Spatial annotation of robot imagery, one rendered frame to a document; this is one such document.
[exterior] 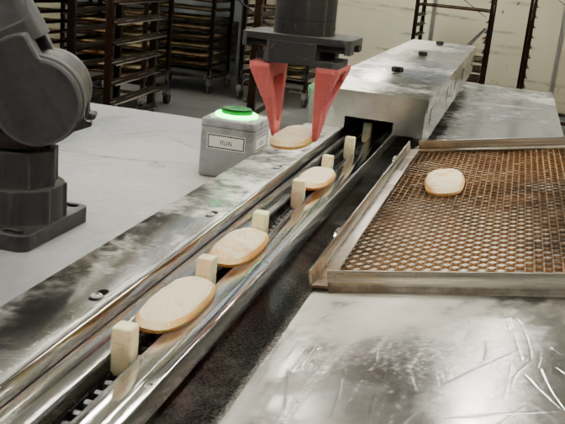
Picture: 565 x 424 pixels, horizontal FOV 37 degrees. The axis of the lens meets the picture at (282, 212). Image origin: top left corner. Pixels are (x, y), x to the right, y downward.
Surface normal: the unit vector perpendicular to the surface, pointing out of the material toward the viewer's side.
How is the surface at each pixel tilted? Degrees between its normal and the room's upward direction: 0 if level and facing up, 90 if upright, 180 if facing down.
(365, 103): 90
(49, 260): 0
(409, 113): 90
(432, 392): 10
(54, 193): 90
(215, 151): 90
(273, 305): 0
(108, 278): 0
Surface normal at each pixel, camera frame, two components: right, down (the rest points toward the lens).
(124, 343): -0.27, 0.24
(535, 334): -0.07, -0.97
